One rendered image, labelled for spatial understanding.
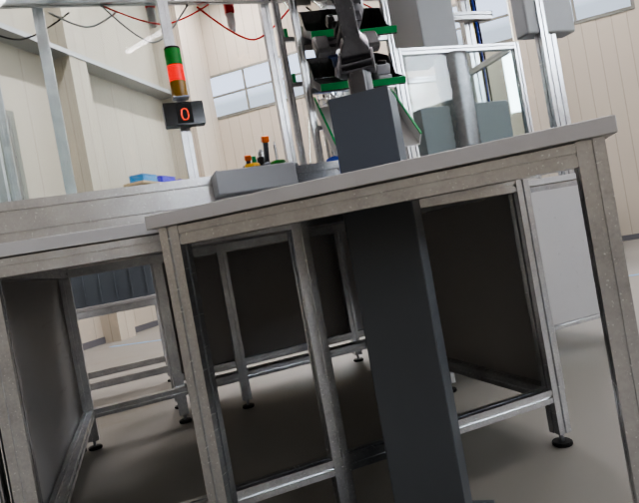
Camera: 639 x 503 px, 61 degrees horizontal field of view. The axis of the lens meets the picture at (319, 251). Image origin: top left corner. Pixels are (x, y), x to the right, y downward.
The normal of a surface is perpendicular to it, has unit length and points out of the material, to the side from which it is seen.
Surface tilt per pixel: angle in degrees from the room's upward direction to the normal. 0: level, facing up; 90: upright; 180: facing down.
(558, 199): 90
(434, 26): 90
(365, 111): 90
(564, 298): 90
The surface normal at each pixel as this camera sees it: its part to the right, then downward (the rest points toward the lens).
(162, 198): 0.33, -0.04
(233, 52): -0.29, 0.07
